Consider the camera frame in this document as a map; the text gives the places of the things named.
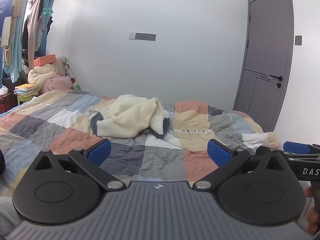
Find pink plush toy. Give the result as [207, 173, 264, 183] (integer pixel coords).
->
[40, 59, 77, 95]

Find patchwork checkered quilt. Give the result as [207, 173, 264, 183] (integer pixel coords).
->
[0, 89, 280, 195]

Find grey door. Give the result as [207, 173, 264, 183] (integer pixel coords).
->
[232, 0, 294, 133]

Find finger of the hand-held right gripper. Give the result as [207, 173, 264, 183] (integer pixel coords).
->
[283, 141, 320, 153]
[255, 145, 292, 159]

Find beige hanging garment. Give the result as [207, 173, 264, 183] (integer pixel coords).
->
[23, 0, 44, 69]

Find stack of books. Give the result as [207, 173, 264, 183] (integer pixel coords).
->
[14, 83, 38, 96]

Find dark hanging clothes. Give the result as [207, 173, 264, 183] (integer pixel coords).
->
[37, 15, 53, 52]

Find grey cloth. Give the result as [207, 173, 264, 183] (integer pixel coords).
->
[0, 196, 21, 240]

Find cream fleece jacket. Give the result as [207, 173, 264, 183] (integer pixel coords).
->
[89, 94, 173, 139]

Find cream blanket pile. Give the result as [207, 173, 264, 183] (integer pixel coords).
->
[27, 64, 59, 86]

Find orange box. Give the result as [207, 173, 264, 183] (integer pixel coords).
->
[34, 54, 57, 68]

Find patterned white pillow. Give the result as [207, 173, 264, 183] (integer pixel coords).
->
[62, 57, 82, 91]

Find person's right hand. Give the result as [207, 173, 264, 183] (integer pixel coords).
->
[304, 185, 320, 235]

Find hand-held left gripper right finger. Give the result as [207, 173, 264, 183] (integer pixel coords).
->
[192, 139, 288, 190]

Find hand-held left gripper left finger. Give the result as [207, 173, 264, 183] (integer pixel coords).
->
[34, 139, 127, 191]

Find light teal hanging cloth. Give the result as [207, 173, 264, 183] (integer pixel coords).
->
[2, 0, 28, 83]

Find yellow stool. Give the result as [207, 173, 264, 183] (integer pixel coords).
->
[17, 94, 38, 107]

